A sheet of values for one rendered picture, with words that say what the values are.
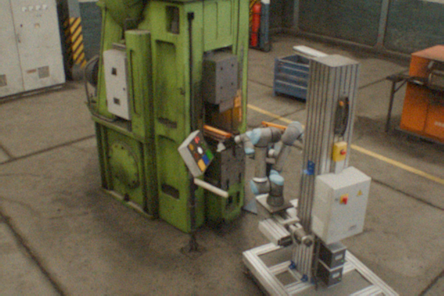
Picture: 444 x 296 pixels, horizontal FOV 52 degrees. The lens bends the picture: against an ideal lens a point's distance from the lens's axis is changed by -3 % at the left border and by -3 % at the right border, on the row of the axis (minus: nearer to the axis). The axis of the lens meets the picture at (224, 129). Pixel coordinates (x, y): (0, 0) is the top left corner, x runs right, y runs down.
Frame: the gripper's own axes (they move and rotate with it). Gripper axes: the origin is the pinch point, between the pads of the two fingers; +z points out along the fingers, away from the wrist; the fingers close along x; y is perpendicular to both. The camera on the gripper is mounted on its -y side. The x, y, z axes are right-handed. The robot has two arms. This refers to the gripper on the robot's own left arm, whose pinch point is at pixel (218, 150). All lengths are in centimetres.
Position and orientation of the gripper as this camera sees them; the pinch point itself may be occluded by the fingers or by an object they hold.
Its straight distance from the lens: 403.6
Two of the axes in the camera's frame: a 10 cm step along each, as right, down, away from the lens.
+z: -8.4, 3.6, 4.2
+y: -4.7, -8.5, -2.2
